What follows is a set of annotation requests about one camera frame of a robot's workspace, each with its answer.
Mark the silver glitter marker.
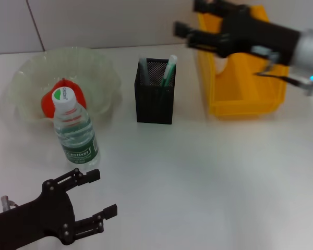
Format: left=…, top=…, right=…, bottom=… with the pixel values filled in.
left=138, top=58, right=152, bottom=87

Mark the green pen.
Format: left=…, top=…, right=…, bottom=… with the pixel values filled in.
left=155, top=54, right=178, bottom=106

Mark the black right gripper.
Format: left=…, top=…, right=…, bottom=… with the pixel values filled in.
left=173, top=0, right=303, bottom=65

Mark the translucent wavy fruit plate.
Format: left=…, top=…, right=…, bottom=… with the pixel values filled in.
left=9, top=46, right=122, bottom=128

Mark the red knitted orange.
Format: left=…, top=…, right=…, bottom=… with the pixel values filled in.
left=40, top=79, right=87, bottom=119

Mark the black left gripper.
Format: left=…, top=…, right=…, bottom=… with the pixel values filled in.
left=0, top=168, right=118, bottom=248

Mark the yellow plastic bin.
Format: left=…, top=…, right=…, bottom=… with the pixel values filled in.
left=197, top=5, right=288, bottom=117

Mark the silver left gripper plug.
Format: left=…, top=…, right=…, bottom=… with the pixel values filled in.
left=0, top=195, right=13, bottom=211

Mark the grey right gripper cable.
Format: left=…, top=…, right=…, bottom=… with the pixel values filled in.
left=251, top=45, right=311, bottom=90

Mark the white paper ball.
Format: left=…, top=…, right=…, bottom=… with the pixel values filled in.
left=214, top=56, right=228, bottom=76

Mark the black mesh pen holder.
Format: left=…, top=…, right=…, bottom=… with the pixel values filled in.
left=134, top=57, right=177, bottom=125

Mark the green label water bottle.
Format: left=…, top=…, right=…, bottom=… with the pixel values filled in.
left=51, top=87, right=101, bottom=171

